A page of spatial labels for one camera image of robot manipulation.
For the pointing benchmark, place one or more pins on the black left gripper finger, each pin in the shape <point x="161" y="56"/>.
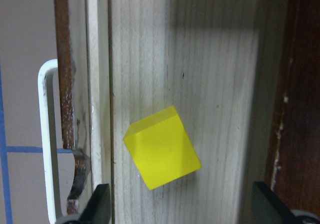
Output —
<point x="98" y="209"/>

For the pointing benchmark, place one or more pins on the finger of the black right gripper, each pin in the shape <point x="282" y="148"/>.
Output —
<point x="267" y="207"/>

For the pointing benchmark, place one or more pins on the yellow block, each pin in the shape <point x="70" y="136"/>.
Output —
<point x="160" y="148"/>

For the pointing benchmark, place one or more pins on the white drawer handle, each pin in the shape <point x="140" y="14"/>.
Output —
<point x="49" y="141"/>

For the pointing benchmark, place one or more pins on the light wood drawer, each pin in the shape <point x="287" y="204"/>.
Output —
<point x="216" y="61"/>

